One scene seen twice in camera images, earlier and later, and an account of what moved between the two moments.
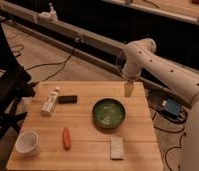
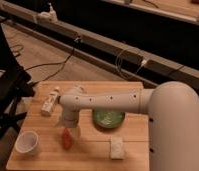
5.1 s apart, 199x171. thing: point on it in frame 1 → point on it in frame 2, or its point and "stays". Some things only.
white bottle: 50,104 stays
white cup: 28,143 stays
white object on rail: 51,16 stays
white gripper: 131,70 → 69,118
